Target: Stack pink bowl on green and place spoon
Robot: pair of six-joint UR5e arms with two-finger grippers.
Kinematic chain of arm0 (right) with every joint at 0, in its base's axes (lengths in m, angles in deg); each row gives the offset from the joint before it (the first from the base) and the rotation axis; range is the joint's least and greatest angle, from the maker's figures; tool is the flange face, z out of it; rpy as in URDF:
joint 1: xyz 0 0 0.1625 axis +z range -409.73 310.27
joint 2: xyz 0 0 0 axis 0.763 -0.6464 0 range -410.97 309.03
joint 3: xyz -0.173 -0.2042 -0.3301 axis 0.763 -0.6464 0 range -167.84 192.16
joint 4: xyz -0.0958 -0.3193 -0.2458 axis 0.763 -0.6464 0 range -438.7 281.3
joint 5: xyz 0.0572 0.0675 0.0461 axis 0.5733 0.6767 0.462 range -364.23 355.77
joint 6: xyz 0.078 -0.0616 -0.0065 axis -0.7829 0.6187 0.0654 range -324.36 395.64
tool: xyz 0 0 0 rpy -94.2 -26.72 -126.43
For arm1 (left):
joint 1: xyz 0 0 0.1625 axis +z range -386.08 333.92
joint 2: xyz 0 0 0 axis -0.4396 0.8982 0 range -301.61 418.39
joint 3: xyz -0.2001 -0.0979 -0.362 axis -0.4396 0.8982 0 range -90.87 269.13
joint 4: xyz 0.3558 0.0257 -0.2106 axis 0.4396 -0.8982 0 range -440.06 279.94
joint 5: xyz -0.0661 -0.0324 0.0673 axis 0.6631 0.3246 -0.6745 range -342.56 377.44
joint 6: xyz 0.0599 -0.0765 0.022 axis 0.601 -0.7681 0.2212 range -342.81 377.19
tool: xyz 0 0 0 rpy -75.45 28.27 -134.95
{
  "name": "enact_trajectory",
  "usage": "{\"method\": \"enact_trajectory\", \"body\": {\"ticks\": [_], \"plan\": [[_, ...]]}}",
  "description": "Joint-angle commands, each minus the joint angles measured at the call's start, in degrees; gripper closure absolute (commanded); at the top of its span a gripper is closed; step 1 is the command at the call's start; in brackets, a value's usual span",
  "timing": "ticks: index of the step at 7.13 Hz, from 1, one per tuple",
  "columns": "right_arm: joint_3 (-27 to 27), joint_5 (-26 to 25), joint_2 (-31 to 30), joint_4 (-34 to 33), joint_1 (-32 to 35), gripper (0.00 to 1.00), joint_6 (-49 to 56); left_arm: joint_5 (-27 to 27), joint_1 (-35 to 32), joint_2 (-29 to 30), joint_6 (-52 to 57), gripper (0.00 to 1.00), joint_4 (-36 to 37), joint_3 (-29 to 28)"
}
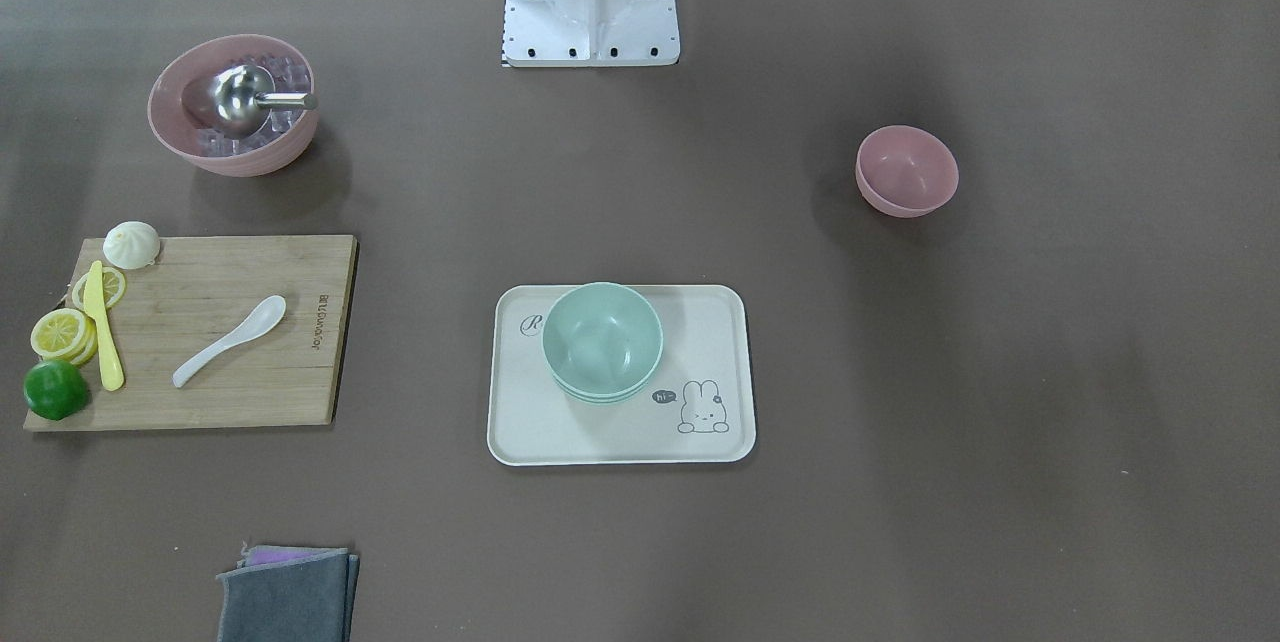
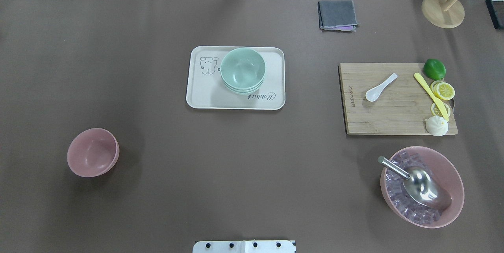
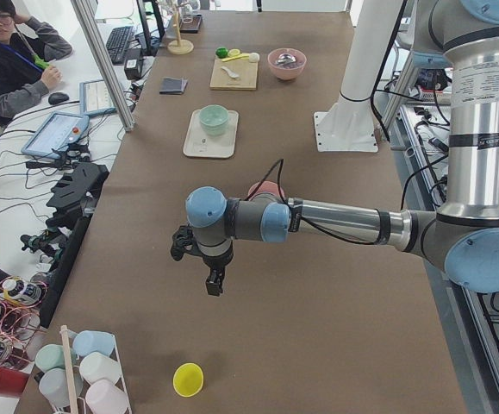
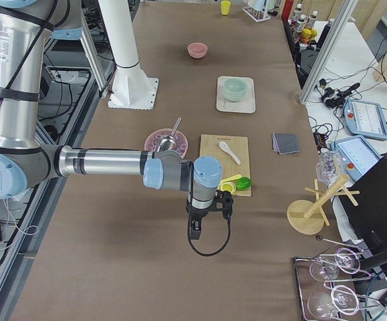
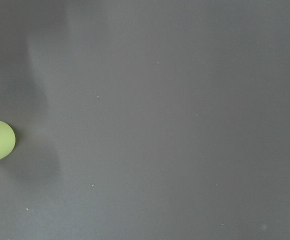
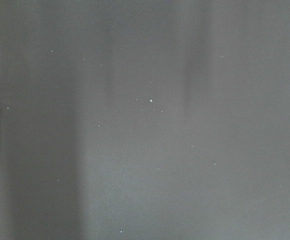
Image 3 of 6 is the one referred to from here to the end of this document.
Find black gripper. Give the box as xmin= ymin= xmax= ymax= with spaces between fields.
xmin=203 ymin=248 xmax=234 ymax=297

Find small pink bowl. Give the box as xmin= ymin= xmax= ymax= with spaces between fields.
xmin=246 ymin=180 xmax=284 ymax=204

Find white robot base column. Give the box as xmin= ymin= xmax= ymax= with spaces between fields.
xmin=314 ymin=0 xmax=405 ymax=153

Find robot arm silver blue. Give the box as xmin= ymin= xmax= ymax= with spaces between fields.
xmin=172 ymin=1 xmax=499 ymax=295

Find white ceramic spoon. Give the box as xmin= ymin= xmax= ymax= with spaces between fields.
xmin=221 ymin=66 xmax=240 ymax=80

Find large pink ice bowl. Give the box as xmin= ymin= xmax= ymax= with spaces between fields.
xmin=267 ymin=47 xmax=307 ymax=80

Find yellow plastic cup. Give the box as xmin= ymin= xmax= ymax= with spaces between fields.
xmin=172 ymin=362 xmax=204 ymax=398

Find cream rabbit tray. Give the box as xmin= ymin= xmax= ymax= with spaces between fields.
xmin=182 ymin=108 xmax=240 ymax=159

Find blue plastic cup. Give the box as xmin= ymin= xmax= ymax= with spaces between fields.
xmin=72 ymin=330 xmax=115 ymax=357

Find white plastic cup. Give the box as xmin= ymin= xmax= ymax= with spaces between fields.
xmin=79 ymin=352 xmax=122 ymax=384

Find white cup rack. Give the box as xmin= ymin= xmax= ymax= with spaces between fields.
xmin=46 ymin=325 xmax=133 ymax=414

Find pink plastic cup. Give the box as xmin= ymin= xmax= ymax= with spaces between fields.
xmin=85 ymin=379 xmax=128 ymax=414

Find stacked green bowls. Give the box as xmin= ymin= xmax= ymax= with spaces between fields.
xmin=198 ymin=104 xmax=229 ymax=136

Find black tool stand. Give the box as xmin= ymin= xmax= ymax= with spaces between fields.
xmin=21 ymin=162 xmax=109 ymax=328

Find green plastic cup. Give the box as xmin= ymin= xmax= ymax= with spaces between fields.
xmin=34 ymin=344 xmax=65 ymax=373

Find grey plastic cup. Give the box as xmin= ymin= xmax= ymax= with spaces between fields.
xmin=39 ymin=367 xmax=70 ymax=408

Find grey folded cloth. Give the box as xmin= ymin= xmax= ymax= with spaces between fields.
xmin=159 ymin=77 xmax=188 ymax=95

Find wooden cutting board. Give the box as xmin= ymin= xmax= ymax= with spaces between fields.
xmin=209 ymin=59 xmax=259 ymax=91

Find blue teach pendant tablet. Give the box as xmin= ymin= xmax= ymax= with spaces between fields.
xmin=21 ymin=111 xmax=90 ymax=159

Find yellow plastic knife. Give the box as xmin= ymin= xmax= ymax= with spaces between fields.
xmin=221 ymin=53 xmax=250 ymax=62

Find lemon slice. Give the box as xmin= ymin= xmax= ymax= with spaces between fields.
xmin=228 ymin=48 xmax=240 ymax=57

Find green lime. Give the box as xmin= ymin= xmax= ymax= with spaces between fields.
xmin=215 ymin=47 xmax=228 ymax=59

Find wooden mug tree stand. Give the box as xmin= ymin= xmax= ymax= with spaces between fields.
xmin=158 ymin=0 xmax=200 ymax=55

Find black computer mouse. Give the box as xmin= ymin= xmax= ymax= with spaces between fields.
xmin=47 ymin=92 xmax=70 ymax=106

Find black keyboard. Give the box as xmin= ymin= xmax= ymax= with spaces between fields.
xmin=105 ymin=26 xmax=134 ymax=65

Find seated person black sweater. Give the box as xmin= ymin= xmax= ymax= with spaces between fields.
xmin=0 ymin=1 xmax=73 ymax=119

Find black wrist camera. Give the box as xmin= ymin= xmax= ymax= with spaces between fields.
xmin=170 ymin=225 xmax=201 ymax=261

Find aluminium frame post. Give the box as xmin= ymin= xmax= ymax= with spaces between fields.
xmin=71 ymin=0 xmax=135 ymax=132

